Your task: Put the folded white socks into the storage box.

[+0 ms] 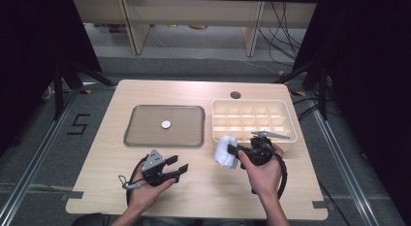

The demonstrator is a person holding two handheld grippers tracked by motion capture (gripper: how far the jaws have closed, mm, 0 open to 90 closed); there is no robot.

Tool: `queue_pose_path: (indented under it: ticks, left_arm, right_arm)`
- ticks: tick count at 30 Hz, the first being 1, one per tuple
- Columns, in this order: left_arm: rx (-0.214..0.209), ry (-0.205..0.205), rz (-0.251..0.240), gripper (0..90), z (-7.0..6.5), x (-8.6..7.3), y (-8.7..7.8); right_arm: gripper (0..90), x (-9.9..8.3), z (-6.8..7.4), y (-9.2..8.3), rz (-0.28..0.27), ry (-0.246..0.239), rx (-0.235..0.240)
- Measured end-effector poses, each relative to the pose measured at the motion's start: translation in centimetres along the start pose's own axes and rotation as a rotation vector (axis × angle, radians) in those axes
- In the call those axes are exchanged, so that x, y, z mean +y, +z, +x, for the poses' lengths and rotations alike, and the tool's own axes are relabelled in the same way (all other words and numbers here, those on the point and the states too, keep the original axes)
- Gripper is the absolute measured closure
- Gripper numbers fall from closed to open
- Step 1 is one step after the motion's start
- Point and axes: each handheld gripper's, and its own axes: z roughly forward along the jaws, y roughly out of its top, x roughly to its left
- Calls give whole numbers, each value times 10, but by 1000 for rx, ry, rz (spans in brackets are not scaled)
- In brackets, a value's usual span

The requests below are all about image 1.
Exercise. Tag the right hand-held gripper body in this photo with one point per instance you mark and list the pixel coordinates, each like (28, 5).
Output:
(260, 153)

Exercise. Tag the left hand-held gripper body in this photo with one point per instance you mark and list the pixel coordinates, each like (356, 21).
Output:
(153, 169)

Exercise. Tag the white sock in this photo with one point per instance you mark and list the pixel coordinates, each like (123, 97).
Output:
(223, 156)

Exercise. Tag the cream compartment storage box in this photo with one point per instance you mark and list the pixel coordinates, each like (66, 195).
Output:
(245, 116)

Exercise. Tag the person's right hand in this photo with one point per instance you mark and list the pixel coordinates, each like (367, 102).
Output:
(265, 179)

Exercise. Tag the person's left hand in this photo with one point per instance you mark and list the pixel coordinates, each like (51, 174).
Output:
(143, 195)

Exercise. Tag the small white round disc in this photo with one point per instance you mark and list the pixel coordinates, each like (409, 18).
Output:
(166, 124)

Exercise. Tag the brown rectangular tray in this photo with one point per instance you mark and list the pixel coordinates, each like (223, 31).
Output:
(145, 129)

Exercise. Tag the grey tape strip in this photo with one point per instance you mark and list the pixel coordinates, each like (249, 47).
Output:
(320, 204)
(72, 195)

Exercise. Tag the black metal stand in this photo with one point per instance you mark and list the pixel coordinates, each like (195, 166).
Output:
(59, 90)
(321, 90)

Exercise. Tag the black curtain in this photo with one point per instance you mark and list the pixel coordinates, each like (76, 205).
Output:
(29, 58)
(371, 74)

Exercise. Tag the light wooden background desk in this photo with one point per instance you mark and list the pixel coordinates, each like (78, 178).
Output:
(194, 11)

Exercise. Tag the aluminium floor rail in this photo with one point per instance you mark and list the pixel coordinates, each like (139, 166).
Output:
(342, 164)
(35, 158)

